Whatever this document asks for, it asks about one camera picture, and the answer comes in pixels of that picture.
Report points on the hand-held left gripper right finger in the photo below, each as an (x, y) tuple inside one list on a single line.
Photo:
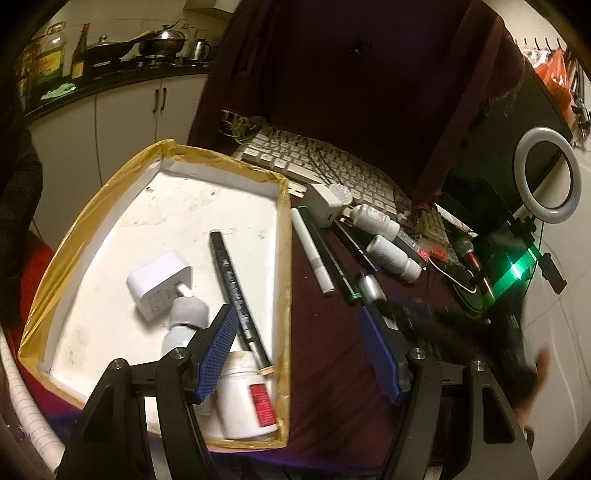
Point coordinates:
[(381, 355)]

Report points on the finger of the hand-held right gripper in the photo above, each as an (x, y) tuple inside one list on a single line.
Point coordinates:
[(406, 318)]

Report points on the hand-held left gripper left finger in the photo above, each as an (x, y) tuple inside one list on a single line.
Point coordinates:
[(217, 355)]

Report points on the short silver tube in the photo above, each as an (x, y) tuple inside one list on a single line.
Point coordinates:
[(371, 288)]

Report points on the large white bottle red label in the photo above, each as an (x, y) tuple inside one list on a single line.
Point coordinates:
[(242, 397)]

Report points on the small white bottle grey cap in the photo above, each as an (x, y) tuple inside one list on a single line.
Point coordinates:
[(184, 318)]

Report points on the white bottle red print label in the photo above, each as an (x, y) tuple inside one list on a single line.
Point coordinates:
[(392, 256)]

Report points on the black marker pen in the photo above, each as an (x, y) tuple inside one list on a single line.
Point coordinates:
[(235, 290)]

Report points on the white charger with prongs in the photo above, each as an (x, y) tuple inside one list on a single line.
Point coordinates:
[(154, 286)]

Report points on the black pen green rings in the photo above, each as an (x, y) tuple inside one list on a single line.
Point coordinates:
[(330, 258)]

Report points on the white plastic bottle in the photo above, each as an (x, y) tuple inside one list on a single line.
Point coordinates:
[(374, 221)]

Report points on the white charger with port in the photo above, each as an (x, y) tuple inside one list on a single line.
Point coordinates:
[(321, 203)]

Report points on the white box yellow tape rim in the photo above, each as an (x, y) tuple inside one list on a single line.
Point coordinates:
[(184, 203)]

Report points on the person's right hand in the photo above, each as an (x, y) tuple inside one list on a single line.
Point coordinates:
[(541, 369)]

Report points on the dark table cloth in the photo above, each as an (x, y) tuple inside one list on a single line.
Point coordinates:
[(332, 360)]

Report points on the red and silver microphone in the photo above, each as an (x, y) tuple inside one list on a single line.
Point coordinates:
[(466, 251)]

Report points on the thin black pen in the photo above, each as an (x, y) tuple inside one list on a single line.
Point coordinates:
[(355, 247)]

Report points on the black light stand clamp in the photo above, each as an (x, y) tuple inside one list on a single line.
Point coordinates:
[(551, 270)]

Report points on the white pen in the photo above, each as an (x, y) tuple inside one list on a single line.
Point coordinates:
[(311, 251)]

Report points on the grid paper notebook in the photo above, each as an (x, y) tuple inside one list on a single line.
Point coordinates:
[(27, 406)]

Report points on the white keyboard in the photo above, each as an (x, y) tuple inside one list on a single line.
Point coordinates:
[(286, 152)]

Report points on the maroon cloth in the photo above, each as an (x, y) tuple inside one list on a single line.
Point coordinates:
[(346, 92)]

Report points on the black monitor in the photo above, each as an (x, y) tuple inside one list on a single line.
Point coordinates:
[(531, 106)]

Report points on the white base cabinet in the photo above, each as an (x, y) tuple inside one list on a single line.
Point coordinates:
[(124, 124)]

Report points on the orange plastic bag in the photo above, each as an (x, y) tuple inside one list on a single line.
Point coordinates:
[(551, 74)]

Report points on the black kitchen counter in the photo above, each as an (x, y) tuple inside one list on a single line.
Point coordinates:
[(115, 76)]

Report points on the steel kettle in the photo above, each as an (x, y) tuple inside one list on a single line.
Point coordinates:
[(199, 48)]

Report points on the green rag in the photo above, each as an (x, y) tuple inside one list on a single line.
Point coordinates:
[(57, 91)]

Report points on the steel pot with lid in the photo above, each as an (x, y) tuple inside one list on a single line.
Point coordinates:
[(161, 42)]

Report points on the black wok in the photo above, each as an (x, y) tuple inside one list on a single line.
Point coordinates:
[(111, 50)]

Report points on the dark sauce bottle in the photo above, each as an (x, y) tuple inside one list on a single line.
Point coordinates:
[(79, 53)]

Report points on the cooking oil bottle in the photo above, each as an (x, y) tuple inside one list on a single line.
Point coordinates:
[(48, 57)]

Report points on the group of glass jars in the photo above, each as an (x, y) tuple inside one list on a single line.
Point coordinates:
[(25, 64)]

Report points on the wall hook rail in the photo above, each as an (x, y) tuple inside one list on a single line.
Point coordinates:
[(540, 44)]

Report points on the white wall cabinet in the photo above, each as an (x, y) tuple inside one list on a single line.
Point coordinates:
[(203, 4)]

